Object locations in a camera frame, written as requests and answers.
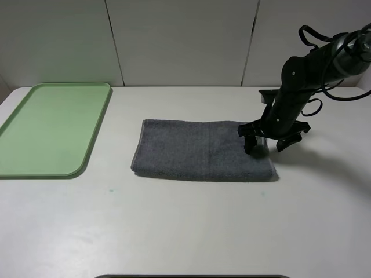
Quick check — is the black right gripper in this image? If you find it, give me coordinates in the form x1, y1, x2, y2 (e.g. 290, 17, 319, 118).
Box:
238, 89, 314, 155

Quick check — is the grey towel with orange pattern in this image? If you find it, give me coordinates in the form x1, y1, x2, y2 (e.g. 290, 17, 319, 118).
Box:
131, 119, 278, 182

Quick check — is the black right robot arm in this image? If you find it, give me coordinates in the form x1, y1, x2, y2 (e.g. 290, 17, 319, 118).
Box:
238, 25, 370, 154

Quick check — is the light green plastic tray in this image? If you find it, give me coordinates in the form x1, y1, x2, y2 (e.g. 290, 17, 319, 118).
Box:
1, 83, 112, 179

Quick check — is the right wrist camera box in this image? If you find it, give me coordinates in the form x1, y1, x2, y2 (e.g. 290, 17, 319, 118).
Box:
259, 89, 279, 105

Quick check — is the black right camera cable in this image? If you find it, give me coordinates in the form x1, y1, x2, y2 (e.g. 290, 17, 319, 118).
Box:
301, 23, 371, 117

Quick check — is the flat ribbon cable right arm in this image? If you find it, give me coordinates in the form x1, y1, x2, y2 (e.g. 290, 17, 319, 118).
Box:
297, 24, 344, 50

